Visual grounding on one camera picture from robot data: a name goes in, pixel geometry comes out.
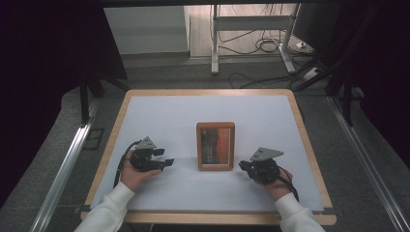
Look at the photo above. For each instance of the white metal desk frame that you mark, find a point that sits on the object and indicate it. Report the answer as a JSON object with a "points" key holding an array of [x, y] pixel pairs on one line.
{"points": [[253, 23]]}

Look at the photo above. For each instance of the wooden table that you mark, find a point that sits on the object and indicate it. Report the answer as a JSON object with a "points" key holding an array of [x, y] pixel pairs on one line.
{"points": [[209, 92]]}

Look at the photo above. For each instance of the white power strip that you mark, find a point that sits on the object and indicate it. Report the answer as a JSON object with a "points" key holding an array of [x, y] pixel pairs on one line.
{"points": [[311, 73]]}

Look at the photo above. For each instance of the person's left hand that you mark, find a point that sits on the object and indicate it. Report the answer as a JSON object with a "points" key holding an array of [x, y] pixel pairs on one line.
{"points": [[135, 177]]}

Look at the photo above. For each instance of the white cabinet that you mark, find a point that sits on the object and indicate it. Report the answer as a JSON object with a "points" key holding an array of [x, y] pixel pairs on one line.
{"points": [[146, 30]]}

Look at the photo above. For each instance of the aluminium rail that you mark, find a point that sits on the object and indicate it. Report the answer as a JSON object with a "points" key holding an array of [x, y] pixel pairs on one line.
{"points": [[370, 164], [61, 180]]}

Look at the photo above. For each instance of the black floor plate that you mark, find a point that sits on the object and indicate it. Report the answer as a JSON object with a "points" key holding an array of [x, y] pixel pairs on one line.
{"points": [[93, 138]]}

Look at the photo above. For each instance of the black metal stand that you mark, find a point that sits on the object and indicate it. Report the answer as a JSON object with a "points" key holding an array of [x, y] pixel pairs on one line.
{"points": [[85, 96], [346, 96]]}

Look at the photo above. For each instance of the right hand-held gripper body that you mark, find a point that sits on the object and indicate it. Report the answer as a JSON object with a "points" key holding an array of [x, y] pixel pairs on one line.
{"points": [[262, 164]]}

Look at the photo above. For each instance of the person's right hand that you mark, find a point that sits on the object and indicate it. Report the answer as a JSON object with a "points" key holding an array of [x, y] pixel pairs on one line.
{"points": [[278, 188]]}

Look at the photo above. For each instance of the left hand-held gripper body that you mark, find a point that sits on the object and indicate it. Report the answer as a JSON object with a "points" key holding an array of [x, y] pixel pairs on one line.
{"points": [[144, 156]]}

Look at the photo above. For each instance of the white table mat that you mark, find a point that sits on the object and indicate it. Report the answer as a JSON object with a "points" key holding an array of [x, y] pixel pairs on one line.
{"points": [[199, 112]]}

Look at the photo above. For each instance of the dark curtain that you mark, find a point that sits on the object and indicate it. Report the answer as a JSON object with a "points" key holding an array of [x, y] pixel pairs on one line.
{"points": [[386, 71], [38, 80]]}

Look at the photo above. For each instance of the wooden photo frame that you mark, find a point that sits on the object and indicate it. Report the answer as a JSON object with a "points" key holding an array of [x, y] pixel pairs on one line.
{"points": [[215, 145]]}

